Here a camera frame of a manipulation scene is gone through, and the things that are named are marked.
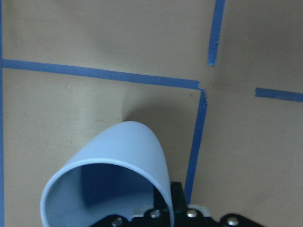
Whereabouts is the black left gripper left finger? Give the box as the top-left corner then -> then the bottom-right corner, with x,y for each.
153,186 -> 169,213

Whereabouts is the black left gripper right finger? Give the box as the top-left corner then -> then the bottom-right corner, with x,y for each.
170,182 -> 188,214

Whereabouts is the light blue plastic cup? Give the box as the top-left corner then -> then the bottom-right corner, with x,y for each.
40,122 -> 175,227

